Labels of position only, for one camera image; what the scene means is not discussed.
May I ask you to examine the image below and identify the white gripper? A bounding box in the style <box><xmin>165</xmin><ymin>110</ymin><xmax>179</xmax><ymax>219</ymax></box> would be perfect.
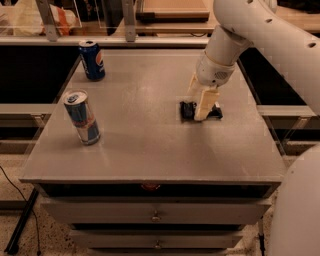
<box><xmin>187</xmin><ymin>53</ymin><xmax>235</xmax><ymax>121</ymax></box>

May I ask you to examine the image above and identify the dark blue rxbar wrapper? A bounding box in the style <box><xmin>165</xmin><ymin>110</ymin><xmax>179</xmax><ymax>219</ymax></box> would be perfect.
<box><xmin>180</xmin><ymin>101</ymin><xmax>223</xmax><ymax>120</ymax></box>

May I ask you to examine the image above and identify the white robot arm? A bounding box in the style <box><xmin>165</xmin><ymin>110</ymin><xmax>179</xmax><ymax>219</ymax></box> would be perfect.
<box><xmin>189</xmin><ymin>0</ymin><xmax>320</xmax><ymax>256</ymax></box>

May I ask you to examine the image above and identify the wooden board on shelf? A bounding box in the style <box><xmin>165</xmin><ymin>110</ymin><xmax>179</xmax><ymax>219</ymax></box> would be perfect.
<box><xmin>135</xmin><ymin>0</ymin><xmax>210</xmax><ymax>23</ymax></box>

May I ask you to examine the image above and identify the grey drawer cabinet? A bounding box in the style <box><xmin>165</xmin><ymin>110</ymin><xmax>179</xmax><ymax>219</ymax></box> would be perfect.
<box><xmin>23</xmin><ymin>50</ymin><xmax>286</xmax><ymax>256</ymax></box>

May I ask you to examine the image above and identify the blue pepsi can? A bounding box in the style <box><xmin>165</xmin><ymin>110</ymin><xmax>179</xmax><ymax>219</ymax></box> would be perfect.
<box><xmin>79</xmin><ymin>40</ymin><xmax>105</xmax><ymax>81</ymax></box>

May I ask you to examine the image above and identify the red bull can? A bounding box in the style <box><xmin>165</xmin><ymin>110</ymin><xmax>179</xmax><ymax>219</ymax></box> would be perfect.
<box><xmin>63</xmin><ymin>89</ymin><xmax>100</xmax><ymax>145</ymax></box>

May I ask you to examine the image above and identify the upper drawer with knob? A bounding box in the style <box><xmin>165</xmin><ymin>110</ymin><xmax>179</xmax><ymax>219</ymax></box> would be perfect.
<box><xmin>42</xmin><ymin>199</ymin><xmax>271</xmax><ymax>225</ymax></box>

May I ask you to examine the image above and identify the drawer with knob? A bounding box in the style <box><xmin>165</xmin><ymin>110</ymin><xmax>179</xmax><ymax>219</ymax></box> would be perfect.
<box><xmin>70</xmin><ymin>230</ymin><xmax>243</xmax><ymax>249</ymax></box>
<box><xmin>42</xmin><ymin>199</ymin><xmax>271</xmax><ymax>225</ymax></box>

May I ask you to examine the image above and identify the lower drawer with knob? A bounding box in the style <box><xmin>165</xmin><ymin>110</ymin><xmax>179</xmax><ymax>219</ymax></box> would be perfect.
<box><xmin>70</xmin><ymin>230</ymin><xmax>243</xmax><ymax>249</ymax></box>

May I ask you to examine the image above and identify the orange white plastic bag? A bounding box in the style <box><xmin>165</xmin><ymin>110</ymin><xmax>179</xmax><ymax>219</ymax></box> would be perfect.
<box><xmin>0</xmin><ymin>0</ymin><xmax>79</xmax><ymax>36</ymax></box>

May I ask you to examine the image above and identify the black floor bar left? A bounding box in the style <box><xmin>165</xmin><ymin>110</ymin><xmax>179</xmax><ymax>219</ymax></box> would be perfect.
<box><xmin>2</xmin><ymin>189</ymin><xmax>39</xmax><ymax>255</ymax></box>

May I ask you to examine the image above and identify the metal shelf rail frame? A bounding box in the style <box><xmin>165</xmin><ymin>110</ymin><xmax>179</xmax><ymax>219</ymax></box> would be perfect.
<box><xmin>0</xmin><ymin>0</ymin><xmax>216</xmax><ymax>48</ymax></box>

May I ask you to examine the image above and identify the black floor cable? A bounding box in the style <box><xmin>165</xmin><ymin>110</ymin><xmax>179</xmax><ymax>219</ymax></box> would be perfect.
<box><xmin>0</xmin><ymin>165</ymin><xmax>42</xmax><ymax>256</ymax></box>

